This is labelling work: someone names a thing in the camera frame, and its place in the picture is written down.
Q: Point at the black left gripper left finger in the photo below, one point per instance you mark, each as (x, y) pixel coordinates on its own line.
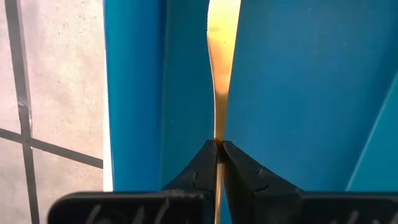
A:
(192, 186)

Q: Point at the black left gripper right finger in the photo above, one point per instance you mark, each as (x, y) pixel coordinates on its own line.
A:
(248, 193)

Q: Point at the blue plastic bin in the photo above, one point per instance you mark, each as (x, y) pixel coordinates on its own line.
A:
(295, 93)

